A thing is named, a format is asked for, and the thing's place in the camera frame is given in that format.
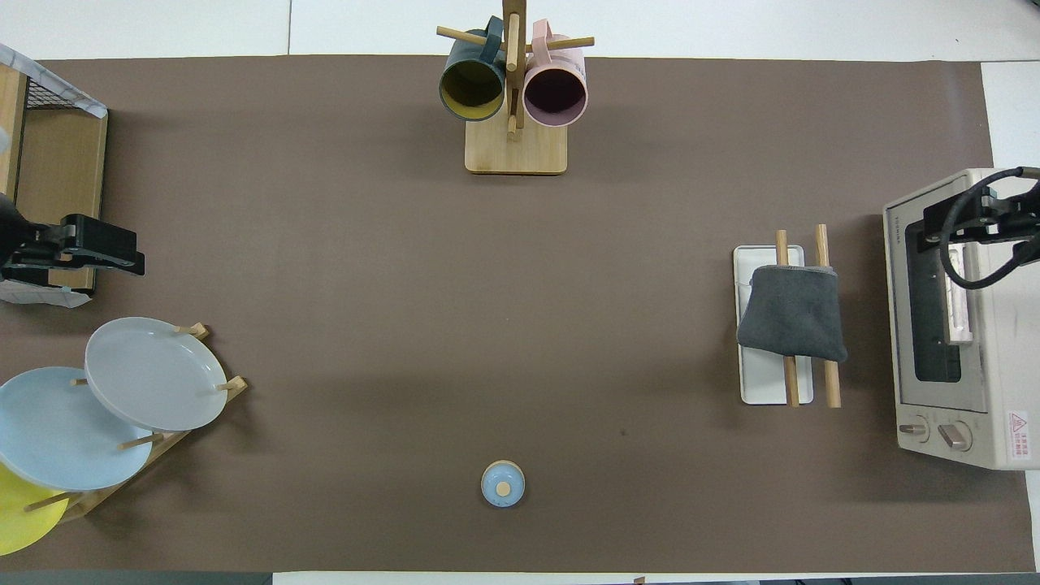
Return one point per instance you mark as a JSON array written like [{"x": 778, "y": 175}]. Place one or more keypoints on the light blue plate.
[{"x": 57, "y": 439}]

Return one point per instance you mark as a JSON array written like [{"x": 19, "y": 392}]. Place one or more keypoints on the dark teal mug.
[{"x": 471, "y": 85}]

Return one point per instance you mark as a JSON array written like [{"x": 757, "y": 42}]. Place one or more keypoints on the brown table mat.
[{"x": 406, "y": 325}]

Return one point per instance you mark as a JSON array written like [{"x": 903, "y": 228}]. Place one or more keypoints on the grey plate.
[{"x": 154, "y": 374}]

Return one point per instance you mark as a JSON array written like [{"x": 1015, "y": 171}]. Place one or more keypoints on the pink mug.
[{"x": 556, "y": 89}]

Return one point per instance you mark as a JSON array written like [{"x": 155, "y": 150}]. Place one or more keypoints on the blue call bell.
[{"x": 503, "y": 484}]

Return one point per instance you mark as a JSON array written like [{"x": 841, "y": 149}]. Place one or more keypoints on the wooden plate rack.
[{"x": 236, "y": 388}]

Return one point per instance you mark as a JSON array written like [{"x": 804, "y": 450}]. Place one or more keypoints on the purple and grey towel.
[{"x": 792, "y": 317}]

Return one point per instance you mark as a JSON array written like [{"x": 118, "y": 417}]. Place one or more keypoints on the white towel rack wooden rods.
[{"x": 764, "y": 386}]

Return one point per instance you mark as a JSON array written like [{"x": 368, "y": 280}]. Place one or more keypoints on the beige toaster oven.
[{"x": 999, "y": 366}]

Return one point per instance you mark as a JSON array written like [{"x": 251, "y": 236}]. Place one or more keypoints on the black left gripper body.
[{"x": 24, "y": 252}]

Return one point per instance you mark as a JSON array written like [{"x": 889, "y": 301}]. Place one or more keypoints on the white blue patterned cloth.
[{"x": 65, "y": 88}]

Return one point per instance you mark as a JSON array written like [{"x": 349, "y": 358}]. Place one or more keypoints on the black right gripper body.
[{"x": 1020, "y": 219}]

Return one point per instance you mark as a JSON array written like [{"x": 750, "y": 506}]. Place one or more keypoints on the white crumpled paper piece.
[{"x": 49, "y": 297}]

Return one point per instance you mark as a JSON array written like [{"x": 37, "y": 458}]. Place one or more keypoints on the wooden mug tree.
[{"x": 516, "y": 154}]

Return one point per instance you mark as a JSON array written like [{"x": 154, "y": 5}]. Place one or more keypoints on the yellow plate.
[{"x": 20, "y": 520}]

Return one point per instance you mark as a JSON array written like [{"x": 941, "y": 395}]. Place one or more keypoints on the wooden shelf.
[{"x": 57, "y": 179}]

